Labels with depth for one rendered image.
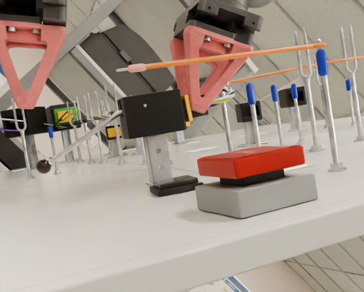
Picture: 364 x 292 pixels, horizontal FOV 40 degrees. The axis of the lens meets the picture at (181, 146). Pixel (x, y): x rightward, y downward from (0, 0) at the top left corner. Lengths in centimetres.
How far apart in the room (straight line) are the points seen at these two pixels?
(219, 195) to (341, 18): 337
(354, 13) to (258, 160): 328
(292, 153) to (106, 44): 133
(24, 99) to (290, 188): 27
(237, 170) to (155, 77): 137
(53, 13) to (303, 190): 26
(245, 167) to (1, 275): 14
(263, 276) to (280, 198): 865
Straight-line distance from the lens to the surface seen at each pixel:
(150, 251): 25
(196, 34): 48
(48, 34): 47
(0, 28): 47
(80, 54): 151
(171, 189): 42
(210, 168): 31
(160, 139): 49
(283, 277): 912
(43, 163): 48
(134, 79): 162
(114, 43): 162
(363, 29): 361
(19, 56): 826
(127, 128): 47
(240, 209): 29
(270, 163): 30
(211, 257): 24
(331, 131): 42
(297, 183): 31
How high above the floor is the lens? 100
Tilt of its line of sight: 17 degrees up
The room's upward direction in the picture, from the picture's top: 42 degrees clockwise
